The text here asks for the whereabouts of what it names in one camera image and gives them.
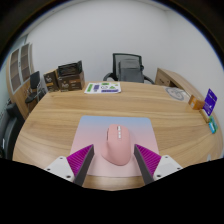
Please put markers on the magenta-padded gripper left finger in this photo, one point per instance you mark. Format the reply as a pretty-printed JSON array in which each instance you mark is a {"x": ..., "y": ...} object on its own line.
[{"x": 77, "y": 160}]

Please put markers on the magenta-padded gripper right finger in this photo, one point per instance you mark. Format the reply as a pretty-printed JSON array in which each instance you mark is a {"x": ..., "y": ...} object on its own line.
[{"x": 150, "y": 160}]

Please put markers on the pink computer mouse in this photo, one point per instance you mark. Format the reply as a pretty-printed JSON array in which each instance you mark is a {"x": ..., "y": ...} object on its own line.
[{"x": 116, "y": 146}]

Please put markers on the pink blue gradient mouse pad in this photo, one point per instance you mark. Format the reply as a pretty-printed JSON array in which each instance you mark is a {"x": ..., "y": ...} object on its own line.
[{"x": 93, "y": 130}]

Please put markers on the small blue package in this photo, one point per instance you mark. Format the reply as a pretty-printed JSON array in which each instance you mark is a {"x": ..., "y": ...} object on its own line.
[{"x": 212, "y": 128}]

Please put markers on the small tan box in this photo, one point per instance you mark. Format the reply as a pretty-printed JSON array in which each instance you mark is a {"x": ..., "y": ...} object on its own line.
[{"x": 204, "y": 116}]

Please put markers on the black padded armchair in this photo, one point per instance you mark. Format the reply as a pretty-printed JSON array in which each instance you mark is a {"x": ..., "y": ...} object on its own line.
[{"x": 10, "y": 130}]

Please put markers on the small green package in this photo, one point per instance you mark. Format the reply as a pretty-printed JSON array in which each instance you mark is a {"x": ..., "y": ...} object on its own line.
[{"x": 214, "y": 122}]

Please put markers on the white green purple printed sheet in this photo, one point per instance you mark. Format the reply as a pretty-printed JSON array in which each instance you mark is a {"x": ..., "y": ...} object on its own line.
[{"x": 102, "y": 88}]

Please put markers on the large brown cardboard box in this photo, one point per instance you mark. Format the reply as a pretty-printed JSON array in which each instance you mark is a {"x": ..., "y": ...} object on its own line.
[{"x": 71, "y": 83}]

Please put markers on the small brown cardboard box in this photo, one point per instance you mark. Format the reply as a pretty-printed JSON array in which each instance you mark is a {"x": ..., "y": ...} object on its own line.
[{"x": 50, "y": 81}]

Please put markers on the wooden side desk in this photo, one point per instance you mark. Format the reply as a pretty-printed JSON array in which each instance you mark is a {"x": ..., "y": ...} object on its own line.
[{"x": 173, "y": 80}]

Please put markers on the purple retail package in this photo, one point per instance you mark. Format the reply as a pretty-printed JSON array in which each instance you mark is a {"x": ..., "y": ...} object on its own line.
[{"x": 210, "y": 101}]

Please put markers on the small black chair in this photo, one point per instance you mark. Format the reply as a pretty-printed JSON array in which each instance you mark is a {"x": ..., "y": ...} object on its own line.
[{"x": 34, "y": 83}]

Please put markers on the black box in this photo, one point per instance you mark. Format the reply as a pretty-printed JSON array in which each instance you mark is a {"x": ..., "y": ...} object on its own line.
[{"x": 70, "y": 69}]

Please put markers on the black mesh office chair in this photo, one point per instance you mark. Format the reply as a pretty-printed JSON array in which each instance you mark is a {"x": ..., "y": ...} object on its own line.
[{"x": 115, "y": 65}]

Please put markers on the wooden shelf unit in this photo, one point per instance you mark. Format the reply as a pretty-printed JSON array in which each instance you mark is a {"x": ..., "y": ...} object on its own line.
[{"x": 16, "y": 71}]

